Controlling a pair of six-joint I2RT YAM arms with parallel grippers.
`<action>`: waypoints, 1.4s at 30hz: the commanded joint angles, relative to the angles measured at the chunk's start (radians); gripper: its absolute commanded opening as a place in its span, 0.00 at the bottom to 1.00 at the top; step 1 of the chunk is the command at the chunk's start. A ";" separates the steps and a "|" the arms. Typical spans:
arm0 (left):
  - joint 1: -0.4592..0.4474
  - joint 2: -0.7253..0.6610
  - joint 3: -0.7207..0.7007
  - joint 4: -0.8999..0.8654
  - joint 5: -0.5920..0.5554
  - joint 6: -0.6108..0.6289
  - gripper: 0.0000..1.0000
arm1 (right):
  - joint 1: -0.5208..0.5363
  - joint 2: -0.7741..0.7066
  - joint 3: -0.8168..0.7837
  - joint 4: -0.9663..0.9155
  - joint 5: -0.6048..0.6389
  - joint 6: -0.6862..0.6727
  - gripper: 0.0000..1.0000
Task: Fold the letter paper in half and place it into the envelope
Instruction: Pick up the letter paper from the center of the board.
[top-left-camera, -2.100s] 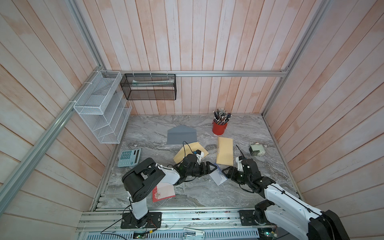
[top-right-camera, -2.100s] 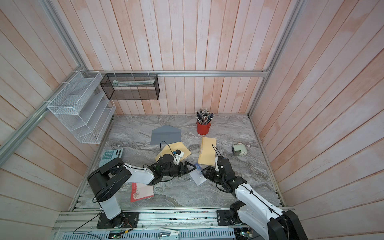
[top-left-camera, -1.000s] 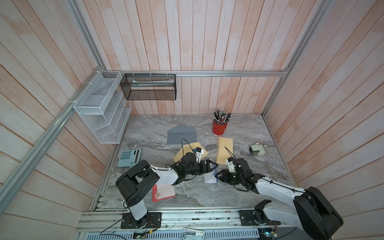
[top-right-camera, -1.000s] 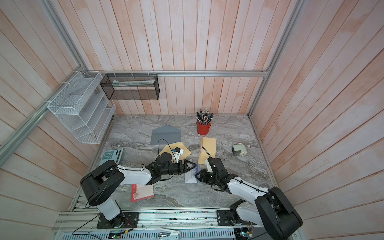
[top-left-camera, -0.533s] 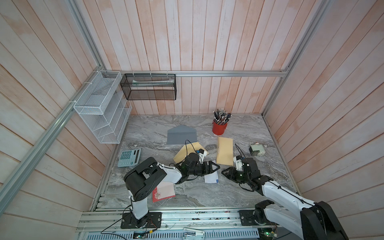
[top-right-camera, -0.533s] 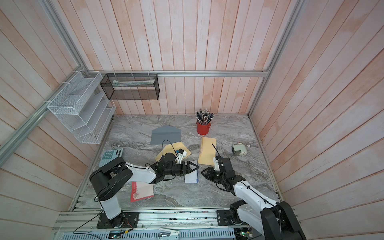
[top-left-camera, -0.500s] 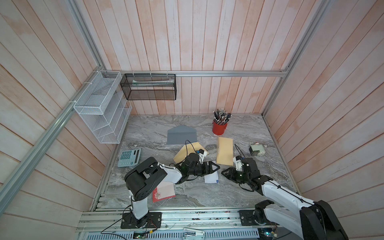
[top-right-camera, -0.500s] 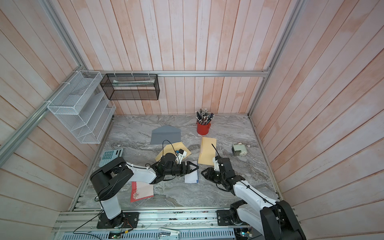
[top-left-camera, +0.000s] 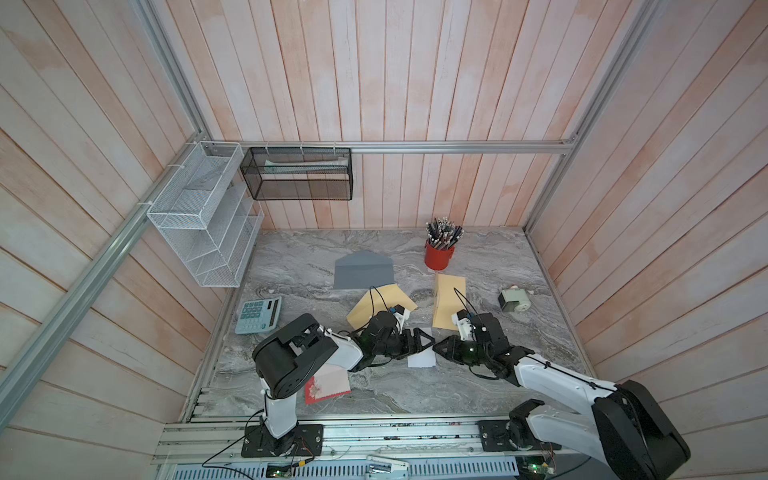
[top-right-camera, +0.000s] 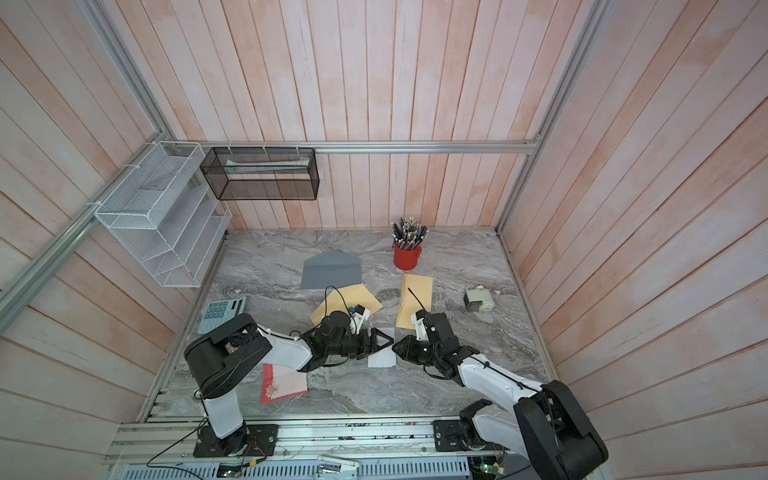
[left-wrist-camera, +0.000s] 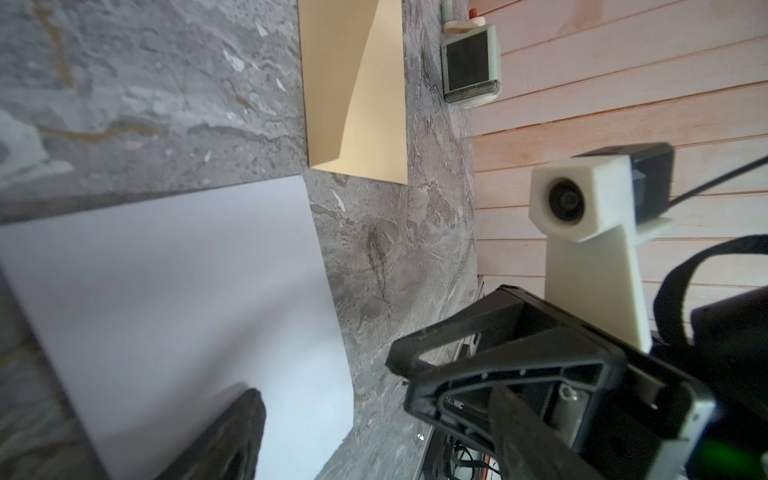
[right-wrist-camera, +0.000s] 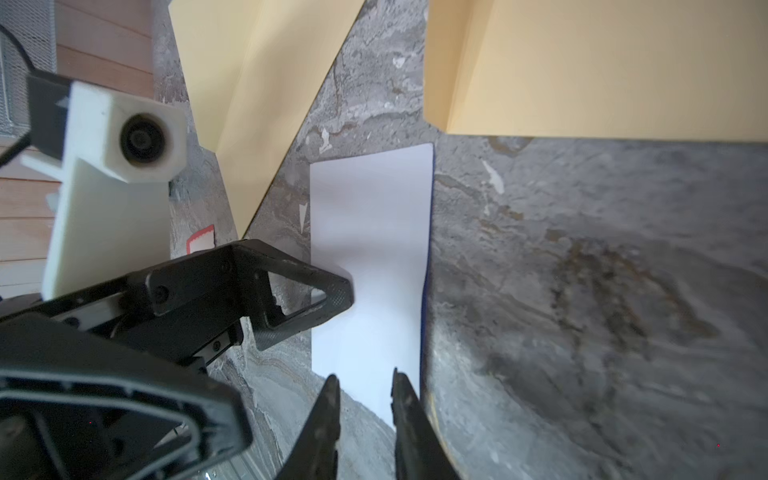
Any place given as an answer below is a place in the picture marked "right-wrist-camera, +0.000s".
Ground yellow envelope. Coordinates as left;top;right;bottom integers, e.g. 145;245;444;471
169;0;363;237
424;1;767;142

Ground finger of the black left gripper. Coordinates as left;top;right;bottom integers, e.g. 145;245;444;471
122;240;353;351
1;313;253;479

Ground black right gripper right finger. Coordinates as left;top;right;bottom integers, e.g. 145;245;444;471
391;369;460;480

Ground blue bordered letter paper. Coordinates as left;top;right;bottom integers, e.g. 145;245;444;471
309;143;434;425

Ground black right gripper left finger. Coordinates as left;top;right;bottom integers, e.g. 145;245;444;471
276;374;341;480

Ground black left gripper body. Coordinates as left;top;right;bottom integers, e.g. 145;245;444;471
1;287;246;372

